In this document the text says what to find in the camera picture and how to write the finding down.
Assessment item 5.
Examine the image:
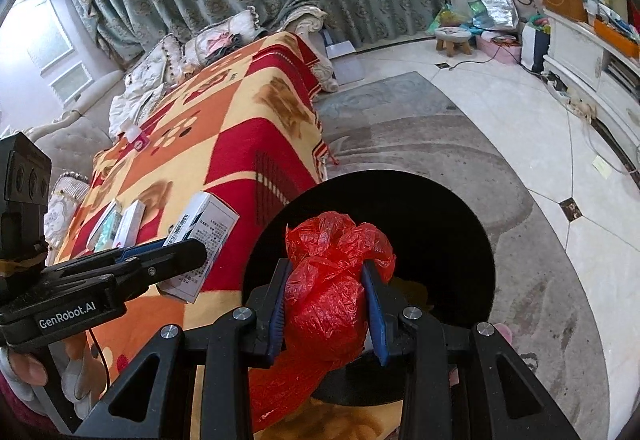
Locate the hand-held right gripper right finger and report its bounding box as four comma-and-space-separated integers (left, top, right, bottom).
361, 260, 583, 440

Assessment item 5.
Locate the thin black cable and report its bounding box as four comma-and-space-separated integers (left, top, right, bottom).
86, 329, 112, 393

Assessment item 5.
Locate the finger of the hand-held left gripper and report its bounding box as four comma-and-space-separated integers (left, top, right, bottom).
50, 243, 171, 273
55, 239, 208, 302

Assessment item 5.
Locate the small wooden stool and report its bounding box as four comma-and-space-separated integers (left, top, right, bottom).
434, 27, 473, 57

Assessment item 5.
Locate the white TV cabinet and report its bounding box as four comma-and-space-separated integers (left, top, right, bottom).
542, 8, 640, 141

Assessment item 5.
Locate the small white pink bottle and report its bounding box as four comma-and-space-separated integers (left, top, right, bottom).
124, 126, 151, 151

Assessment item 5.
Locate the colourful plastic bag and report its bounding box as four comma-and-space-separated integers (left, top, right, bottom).
425, 3, 476, 34

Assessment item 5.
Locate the orange storage tray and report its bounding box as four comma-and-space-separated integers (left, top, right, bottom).
594, 18, 640, 60

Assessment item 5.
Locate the white floor cable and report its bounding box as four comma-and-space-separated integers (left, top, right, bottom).
567, 95, 632, 177

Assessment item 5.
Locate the white dark shopping bag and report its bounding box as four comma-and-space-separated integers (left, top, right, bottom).
520, 23, 551, 71

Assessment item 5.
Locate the pink plastic basin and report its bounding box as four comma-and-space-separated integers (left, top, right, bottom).
475, 33, 523, 65

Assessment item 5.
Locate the white patterned cushion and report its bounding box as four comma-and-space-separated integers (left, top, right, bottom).
122, 34, 185, 96

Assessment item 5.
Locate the black round trash bin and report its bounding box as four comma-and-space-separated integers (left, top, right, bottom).
241, 170, 497, 406

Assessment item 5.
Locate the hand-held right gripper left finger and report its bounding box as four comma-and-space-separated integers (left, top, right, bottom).
75, 259, 293, 440

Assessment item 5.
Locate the white pink small box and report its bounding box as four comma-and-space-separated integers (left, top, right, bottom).
112, 200, 147, 249

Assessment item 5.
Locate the person's left forearm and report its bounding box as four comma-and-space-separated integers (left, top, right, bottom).
0, 377, 61, 438

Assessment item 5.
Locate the grey floor rug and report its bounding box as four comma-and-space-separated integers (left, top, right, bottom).
312, 70, 611, 440

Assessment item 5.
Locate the pink white frilled cushion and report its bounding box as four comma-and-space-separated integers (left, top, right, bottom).
187, 8, 261, 66

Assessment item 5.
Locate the person's left hand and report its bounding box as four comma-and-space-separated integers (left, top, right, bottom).
0, 335, 109, 431

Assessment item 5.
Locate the white crumpled cloth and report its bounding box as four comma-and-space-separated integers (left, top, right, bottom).
107, 80, 171, 139

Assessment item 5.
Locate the red plastic bag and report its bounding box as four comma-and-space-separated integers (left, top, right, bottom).
247, 210, 397, 433

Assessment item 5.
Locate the red orange printed blanket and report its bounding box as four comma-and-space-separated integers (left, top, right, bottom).
52, 31, 401, 440

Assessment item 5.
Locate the long white striped box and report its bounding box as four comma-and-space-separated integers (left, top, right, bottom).
89, 198, 124, 252

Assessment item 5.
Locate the silver foil bag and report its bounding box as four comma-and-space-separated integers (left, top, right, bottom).
477, 0, 521, 31

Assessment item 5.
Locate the white printed cardboard box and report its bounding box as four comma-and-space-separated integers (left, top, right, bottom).
157, 191, 241, 305

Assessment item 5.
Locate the translucent plastic storage box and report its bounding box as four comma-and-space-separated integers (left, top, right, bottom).
322, 30, 368, 84

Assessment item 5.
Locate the white embroidered cushion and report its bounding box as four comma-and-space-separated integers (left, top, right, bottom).
42, 173, 91, 252

